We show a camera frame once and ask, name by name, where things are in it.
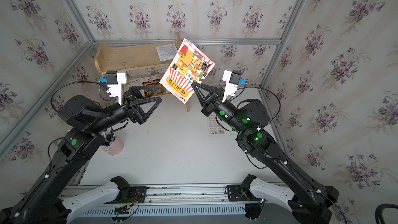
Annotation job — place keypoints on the orange marigold seed packet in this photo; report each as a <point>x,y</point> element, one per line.
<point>154,83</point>

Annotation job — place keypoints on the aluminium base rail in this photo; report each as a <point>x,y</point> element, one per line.
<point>175,200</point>

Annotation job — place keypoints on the white text seed packet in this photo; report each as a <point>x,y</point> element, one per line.
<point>132,82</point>

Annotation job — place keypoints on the colourful cartoon seed packet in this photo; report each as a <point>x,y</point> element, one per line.
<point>190,65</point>

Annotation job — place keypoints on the pink pen cup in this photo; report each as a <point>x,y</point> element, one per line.
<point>112,144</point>

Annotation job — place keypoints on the pink white seed packet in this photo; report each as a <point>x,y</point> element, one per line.
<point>214,129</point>

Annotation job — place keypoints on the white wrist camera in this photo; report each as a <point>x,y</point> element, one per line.
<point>114,81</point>
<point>233,80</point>

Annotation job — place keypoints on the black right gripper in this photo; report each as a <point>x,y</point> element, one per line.
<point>217,107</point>

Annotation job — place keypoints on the wooden two-tier shelf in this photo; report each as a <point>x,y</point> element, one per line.
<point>129,57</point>

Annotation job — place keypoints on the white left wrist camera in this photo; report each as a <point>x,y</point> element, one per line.
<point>114,81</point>

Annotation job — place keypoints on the white printed seed packet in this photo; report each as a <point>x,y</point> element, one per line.
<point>166,52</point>

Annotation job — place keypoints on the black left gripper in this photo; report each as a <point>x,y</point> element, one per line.
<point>131,112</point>

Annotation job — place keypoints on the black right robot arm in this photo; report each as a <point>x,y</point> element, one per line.
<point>305,198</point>

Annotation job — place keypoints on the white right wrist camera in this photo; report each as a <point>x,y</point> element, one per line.
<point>233,80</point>

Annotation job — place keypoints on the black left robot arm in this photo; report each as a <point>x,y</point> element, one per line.
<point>42,205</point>

